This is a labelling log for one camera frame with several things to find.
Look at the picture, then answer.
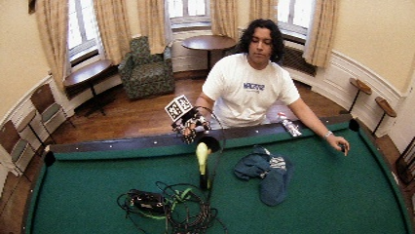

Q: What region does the yellow-green hair dryer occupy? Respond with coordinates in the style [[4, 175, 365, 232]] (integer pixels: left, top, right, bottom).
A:
[[194, 136, 222, 191]]

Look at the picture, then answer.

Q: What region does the white marker cube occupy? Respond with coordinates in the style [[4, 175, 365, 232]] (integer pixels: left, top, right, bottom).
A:
[[163, 94, 194, 123]]

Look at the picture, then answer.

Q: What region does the clear plastic water bottle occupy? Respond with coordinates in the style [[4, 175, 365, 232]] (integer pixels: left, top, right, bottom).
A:
[[276, 111, 303, 138]]

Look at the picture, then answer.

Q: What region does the dark metal rack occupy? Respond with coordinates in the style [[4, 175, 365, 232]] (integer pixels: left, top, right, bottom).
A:
[[393, 136, 415, 186]]

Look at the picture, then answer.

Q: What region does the small wooden stand table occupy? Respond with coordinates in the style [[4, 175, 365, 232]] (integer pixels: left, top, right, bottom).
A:
[[345, 77, 373, 115], [372, 96, 397, 136]]

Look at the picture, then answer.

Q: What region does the the person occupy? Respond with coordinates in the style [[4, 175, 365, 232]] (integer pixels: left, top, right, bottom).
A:
[[192, 19, 351, 157]]

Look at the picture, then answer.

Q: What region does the blue denim garment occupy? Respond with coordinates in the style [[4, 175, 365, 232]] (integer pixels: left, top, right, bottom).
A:
[[232, 144, 295, 208]]

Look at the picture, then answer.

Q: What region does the black electronics box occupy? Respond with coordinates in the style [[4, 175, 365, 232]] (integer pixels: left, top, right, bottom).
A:
[[127, 189, 169, 213]]

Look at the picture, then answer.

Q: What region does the green patterned armchair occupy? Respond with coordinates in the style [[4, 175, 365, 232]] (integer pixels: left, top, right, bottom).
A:
[[117, 35, 177, 100]]

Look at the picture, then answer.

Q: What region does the round wooden table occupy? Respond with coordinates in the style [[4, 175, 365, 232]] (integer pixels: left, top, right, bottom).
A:
[[181, 34, 236, 71]]

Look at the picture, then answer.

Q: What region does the dark radiator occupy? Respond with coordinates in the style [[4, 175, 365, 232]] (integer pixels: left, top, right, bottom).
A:
[[280, 45, 318, 77]]

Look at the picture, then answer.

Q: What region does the long wooden table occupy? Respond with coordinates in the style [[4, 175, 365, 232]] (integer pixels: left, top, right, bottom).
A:
[[62, 58, 114, 117]]

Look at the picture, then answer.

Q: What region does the wooden chair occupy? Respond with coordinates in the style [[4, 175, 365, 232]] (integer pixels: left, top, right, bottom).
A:
[[0, 119, 37, 178], [28, 82, 75, 144]]

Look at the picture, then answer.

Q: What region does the beige curtain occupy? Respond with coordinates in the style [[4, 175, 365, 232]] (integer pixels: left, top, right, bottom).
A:
[[135, 0, 169, 55], [34, 0, 73, 84], [247, 0, 279, 23], [300, 0, 340, 68], [91, 0, 133, 65], [210, 0, 239, 41]]

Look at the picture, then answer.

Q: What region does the window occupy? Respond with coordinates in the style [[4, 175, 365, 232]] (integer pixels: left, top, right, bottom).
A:
[[66, 0, 103, 63], [276, 0, 315, 42], [165, 0, 212, 31]]

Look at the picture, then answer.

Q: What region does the dark wooden table rail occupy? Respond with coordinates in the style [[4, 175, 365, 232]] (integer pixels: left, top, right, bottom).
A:
[[42, 113, 360, 163]]

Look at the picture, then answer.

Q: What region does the tangle of black cables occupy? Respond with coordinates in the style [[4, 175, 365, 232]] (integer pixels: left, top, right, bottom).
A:
[[115, 180, 228, 234]]

